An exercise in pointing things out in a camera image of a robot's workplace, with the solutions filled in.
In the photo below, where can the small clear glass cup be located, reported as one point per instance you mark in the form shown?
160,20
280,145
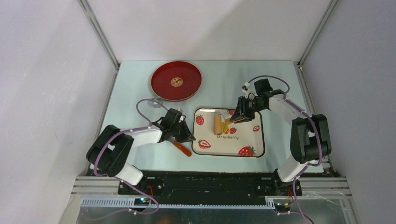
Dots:
157,102

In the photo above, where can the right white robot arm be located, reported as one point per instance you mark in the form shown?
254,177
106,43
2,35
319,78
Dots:
309,138

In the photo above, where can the yellow dough piece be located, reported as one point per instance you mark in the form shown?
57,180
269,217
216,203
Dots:
224,128

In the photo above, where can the strawberry print tray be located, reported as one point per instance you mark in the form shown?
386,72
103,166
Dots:
244,139

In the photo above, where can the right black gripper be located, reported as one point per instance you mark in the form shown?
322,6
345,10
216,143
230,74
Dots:
241,111

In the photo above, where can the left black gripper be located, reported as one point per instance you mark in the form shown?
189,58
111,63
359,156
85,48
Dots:
186,136

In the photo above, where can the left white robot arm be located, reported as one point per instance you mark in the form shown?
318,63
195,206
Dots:
110,151

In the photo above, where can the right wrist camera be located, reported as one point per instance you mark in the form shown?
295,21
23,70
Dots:
245,87

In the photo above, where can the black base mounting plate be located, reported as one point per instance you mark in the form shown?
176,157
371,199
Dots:
217,189

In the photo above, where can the orange handled spatula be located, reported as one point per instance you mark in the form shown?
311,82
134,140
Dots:
180,147

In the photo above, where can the round red plate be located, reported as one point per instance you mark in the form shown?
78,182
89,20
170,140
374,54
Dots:
176,81

